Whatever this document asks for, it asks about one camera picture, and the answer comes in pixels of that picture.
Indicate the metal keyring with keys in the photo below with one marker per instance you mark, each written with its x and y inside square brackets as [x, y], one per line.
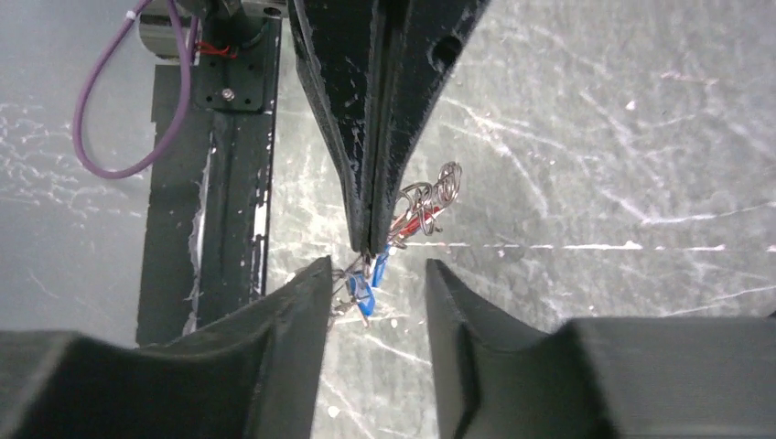
[420, 205]

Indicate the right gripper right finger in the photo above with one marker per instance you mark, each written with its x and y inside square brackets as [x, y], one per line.
[595, 377]

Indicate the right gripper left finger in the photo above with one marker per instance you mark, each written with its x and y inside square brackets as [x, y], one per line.
[251, 374]

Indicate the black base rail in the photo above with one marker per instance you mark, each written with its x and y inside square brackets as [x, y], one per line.
[207, 226]

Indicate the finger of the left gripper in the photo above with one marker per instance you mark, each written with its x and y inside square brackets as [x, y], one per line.
[420, 46]
[335, 46]

